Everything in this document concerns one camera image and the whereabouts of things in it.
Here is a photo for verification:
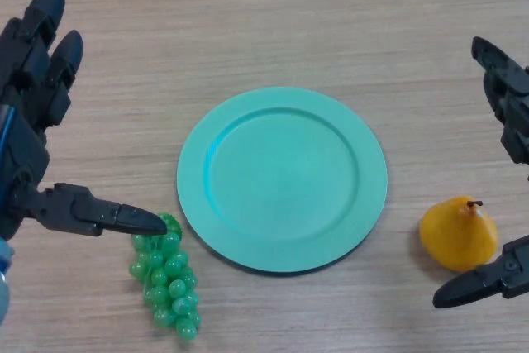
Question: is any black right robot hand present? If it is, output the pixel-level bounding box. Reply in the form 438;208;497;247
432;36;529;309

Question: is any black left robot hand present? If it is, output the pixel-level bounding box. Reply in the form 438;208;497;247
0;0;169;242

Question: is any yellow pear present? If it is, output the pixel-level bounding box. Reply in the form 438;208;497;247
419;195;500;274

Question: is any round teal plate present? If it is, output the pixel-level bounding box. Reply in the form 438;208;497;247
176;86;389;275

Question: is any green grape bunch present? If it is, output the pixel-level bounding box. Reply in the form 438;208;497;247
128;212;203;341

